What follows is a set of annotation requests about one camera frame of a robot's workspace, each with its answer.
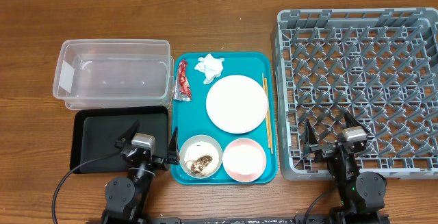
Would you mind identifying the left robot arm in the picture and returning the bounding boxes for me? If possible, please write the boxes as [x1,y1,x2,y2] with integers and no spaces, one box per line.
[101,121,179,223]

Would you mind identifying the grey dishwasher rack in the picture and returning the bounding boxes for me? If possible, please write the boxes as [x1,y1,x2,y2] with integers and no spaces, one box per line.
[272,8,437,180]

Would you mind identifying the teal serving tray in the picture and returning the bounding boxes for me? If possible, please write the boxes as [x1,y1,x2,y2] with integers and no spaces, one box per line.
[172,51,279,184]

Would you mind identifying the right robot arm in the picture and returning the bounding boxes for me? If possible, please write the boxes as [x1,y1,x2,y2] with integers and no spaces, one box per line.
[303,112,389,224]

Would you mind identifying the wooden chopstick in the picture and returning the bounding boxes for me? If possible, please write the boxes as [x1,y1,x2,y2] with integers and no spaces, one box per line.
[263,77,274,154]
[261,73,272,153]

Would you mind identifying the clear plastic bin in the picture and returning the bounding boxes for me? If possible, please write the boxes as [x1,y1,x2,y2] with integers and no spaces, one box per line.
[53,39,175,110]

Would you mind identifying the grey bowl with food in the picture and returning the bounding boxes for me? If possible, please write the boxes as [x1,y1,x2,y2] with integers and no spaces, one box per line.
[180,135,222,179]

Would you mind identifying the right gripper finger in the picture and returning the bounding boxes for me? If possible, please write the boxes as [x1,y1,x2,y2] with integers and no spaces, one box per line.
[302,119,318,155]
[344,111,362,128]

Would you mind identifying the crumpled white tissue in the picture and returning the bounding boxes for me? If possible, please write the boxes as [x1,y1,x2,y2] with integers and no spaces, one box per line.
[194,53,224,85]

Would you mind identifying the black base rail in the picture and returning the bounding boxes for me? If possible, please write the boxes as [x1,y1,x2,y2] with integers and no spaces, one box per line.
[85,214,391,224]

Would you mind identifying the red foil wrapper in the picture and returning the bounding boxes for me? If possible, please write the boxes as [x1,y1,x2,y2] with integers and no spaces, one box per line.
[173,60,192,102]

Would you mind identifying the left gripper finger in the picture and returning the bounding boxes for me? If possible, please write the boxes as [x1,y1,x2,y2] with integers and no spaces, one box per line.
[117,120,140,141]
[167,127,179,165]

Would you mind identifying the black plastic bin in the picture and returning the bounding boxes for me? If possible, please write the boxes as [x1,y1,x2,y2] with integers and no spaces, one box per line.
[70,106,168,169]

